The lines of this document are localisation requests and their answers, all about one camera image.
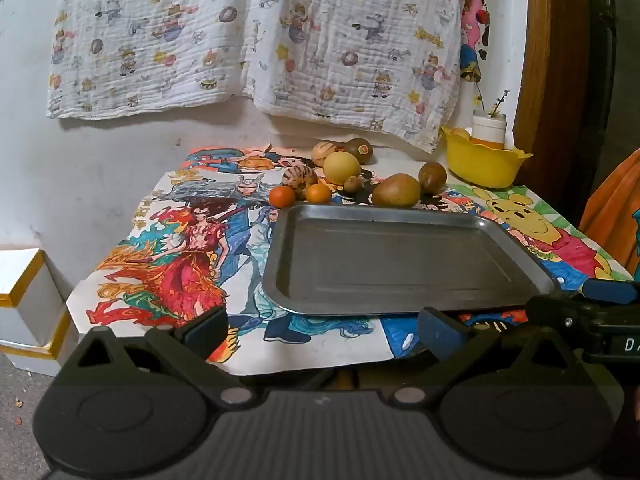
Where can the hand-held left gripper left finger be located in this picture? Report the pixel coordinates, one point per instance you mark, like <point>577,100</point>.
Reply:
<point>202,332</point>

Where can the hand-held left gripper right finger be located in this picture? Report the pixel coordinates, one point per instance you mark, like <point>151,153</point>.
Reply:
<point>442,335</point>

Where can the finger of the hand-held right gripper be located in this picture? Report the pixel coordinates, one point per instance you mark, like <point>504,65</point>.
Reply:
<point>610,291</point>
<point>555,311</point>

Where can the metal tray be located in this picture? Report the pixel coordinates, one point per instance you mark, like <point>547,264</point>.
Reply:
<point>400,260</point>

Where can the green-brown pear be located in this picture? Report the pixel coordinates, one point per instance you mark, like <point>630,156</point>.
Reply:
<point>396,191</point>

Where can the small orange tangerine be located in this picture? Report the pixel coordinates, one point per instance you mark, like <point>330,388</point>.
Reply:
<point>282,196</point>
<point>318,193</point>

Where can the brown oval fruit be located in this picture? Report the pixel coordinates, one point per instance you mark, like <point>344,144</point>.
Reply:
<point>432,177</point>

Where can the small brown round fruit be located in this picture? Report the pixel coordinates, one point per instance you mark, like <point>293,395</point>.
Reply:
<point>352,184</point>

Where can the striped round fruit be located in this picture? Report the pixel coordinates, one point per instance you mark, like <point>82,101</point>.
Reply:
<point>299,178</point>
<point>325,152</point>

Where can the colourful cartoon table cover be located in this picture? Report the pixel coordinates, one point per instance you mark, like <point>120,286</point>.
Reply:
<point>190,260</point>

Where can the orange cloth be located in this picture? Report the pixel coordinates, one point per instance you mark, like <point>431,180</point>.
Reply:
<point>612,200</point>

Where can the yellow plastic bowl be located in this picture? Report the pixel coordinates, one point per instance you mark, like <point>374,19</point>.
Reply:
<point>482,165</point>

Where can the white box yellow trim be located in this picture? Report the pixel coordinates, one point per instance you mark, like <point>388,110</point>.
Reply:
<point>25,280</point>
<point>40,355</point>

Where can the white and orange jar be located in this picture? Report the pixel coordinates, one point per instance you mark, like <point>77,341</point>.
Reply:
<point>489,130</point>

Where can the yellow round fruit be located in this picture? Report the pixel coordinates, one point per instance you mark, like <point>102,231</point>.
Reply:
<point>341,167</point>

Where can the dark avocado with sticker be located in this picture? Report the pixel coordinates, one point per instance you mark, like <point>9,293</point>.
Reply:
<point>361,151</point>

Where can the dry flower twig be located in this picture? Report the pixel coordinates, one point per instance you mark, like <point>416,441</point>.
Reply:
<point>495,102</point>

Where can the wooden headboard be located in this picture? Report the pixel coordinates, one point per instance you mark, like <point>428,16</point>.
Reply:
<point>555,60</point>

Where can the printed blanket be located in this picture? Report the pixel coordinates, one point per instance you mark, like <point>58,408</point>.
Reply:
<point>250,35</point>

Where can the wall poster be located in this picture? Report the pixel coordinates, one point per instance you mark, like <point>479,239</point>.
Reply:
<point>472,35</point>

